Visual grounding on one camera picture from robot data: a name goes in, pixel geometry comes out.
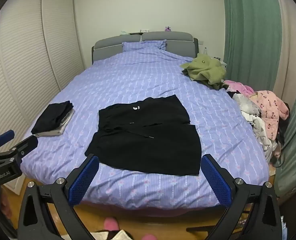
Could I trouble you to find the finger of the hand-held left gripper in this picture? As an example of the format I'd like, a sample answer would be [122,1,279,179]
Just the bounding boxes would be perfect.
[0,129,15,155]
[9,135,39,164]

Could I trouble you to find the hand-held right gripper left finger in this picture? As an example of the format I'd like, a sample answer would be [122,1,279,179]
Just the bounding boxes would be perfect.
[17,154,100,240]

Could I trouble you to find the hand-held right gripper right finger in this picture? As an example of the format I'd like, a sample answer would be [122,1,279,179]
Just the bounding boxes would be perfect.
[200,154,281,240]

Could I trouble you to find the black pants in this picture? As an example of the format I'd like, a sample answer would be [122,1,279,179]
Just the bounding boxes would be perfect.
[85,94,202,176]

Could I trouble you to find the white folded garment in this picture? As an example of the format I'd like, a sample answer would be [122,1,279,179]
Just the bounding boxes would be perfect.
[34,108,75,138]

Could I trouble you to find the black folded garment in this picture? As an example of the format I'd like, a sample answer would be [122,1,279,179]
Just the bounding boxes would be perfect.
[31,101,74,134]

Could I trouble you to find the white paper sheet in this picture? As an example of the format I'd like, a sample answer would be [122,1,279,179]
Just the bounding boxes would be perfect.
[90,229,129,240]

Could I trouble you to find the white louvered wardrobe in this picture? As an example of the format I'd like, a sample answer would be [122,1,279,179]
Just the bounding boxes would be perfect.
[0,0,86,153]

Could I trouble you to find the white crumpled garment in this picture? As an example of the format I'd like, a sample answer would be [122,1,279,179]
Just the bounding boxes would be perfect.
[232,93,279,161]

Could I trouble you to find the pink printed jacket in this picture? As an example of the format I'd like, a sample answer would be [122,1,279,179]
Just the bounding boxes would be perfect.
[250,90,290,140]

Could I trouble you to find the green curtain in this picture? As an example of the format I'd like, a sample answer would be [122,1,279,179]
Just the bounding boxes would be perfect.
[275,61,296,198]
[221,0,283,87]

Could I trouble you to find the pink garment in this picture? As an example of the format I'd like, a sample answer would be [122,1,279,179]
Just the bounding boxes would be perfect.
[224,80,255,97]

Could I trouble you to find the olive green garment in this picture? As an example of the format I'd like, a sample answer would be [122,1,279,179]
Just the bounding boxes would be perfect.
[180,53,230,91]

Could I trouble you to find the purple floral duvet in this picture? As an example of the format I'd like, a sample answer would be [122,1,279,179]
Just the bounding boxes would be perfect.
[20,41,270,209]

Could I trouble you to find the purple floral pillow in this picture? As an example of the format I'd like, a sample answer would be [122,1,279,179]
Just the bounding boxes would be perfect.
[122,39,167,53]

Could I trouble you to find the grey padded headboard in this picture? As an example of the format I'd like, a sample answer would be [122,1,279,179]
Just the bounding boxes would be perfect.
[91,31,199,64]

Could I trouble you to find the beige sheer curtain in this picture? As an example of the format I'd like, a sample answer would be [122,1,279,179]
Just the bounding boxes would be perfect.
[272,0,296,107]

